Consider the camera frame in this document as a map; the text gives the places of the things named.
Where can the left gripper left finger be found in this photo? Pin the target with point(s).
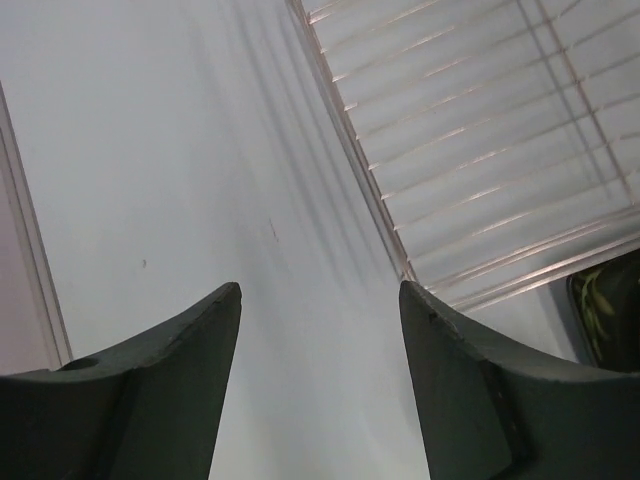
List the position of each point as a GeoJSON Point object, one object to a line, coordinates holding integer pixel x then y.
{"type": "Point", "coordinates": [146, 408]}

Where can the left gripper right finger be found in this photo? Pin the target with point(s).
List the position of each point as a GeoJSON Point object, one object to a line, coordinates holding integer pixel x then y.
{"type": "Point", "coordinates": [490, 407]}

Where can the black floral square plate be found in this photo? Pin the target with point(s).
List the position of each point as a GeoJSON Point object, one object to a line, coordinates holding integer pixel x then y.
{"type": "Point", "coordinates": [605, 300]}

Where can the metal wire dish rack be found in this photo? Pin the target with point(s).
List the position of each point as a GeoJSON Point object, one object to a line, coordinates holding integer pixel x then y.
{"type": "Point", "coordinates": [497, 142]}

